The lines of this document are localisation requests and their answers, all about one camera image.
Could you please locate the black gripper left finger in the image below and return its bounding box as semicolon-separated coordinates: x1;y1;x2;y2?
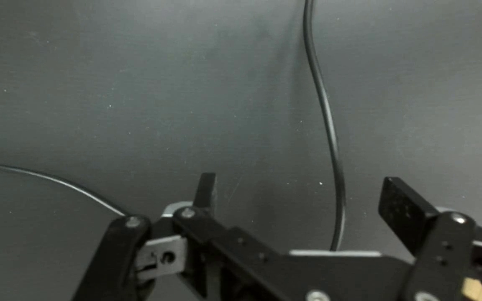
71;172;309;301

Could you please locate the black charger cable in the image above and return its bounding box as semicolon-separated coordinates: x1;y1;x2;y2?
301;0;347;253

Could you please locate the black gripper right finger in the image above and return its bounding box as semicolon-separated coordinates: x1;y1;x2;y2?
378;176;482;301

